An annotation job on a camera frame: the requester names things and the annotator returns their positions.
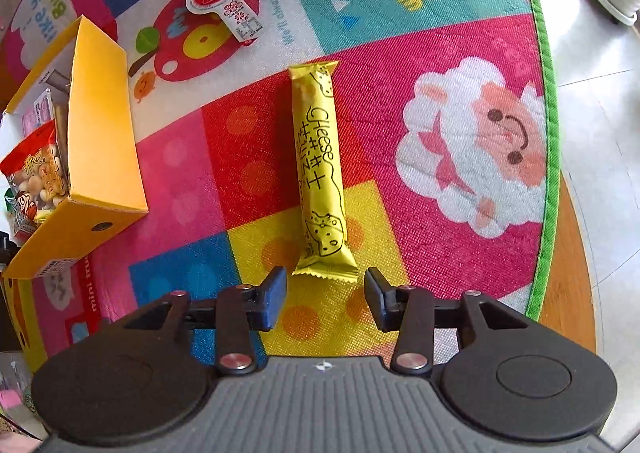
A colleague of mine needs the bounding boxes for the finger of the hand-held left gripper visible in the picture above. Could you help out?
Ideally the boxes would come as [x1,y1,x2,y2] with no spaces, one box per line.
[0,232,18,270]

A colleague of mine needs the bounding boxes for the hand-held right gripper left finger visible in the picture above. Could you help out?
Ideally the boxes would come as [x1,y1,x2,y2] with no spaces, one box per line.
[125,265,288,375]

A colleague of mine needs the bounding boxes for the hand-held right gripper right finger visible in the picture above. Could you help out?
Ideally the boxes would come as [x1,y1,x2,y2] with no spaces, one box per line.
[364,267,528,375]

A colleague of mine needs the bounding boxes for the green snack packet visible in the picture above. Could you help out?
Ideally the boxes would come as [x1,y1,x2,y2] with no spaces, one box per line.
[4,188,37,244]

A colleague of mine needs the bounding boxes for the red snack bag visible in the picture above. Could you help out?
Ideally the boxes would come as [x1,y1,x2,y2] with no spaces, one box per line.
[0,119,71,224]

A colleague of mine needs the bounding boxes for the yellow cheese stick packet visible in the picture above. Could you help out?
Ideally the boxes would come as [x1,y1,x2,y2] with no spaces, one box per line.
[289,60,357,281]

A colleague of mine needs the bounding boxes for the pink snack packet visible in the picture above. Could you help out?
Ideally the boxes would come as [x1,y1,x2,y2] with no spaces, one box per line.
[22,88,55,134]

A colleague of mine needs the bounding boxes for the yellow cardboard box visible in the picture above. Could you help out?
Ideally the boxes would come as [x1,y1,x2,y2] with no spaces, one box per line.
[0,16,149,280]

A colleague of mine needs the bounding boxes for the colourful cartoon play mat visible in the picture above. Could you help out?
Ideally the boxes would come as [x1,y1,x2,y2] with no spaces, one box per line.
[0,0,560,374]

